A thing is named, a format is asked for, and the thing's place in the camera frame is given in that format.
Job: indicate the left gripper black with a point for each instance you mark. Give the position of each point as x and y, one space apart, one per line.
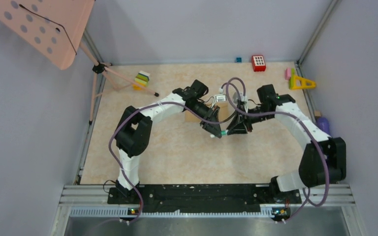
213 128

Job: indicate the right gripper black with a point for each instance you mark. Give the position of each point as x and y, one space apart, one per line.
239 125

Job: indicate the green white glue stick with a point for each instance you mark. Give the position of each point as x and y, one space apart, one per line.
219 134

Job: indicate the brown kraft envelope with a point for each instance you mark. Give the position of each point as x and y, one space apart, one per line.
222 114

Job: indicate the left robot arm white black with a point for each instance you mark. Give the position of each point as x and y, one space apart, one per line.
133 132

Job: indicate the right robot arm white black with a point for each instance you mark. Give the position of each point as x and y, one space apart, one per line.
324 158

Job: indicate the red toy calculator block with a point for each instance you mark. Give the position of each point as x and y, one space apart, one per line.
258 63

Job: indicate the pink green toy block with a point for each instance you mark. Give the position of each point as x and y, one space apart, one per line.
289 72

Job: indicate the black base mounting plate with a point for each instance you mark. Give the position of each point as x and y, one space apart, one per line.
203 198

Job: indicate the yellow triangle toy block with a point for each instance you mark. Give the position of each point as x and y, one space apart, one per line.
297 82

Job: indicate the striped coloured block stack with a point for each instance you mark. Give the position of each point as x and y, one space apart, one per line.
142 78

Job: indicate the pink perforated music stand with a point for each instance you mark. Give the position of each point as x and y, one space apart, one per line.
39 41

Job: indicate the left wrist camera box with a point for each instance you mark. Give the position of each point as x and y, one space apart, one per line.
219 97

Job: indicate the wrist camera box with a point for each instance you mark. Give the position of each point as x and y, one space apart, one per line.
239 99
219 97

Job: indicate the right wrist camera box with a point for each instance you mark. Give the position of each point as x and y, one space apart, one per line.
239 99

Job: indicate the aluminium frame rail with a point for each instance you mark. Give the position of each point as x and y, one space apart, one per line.
91 201

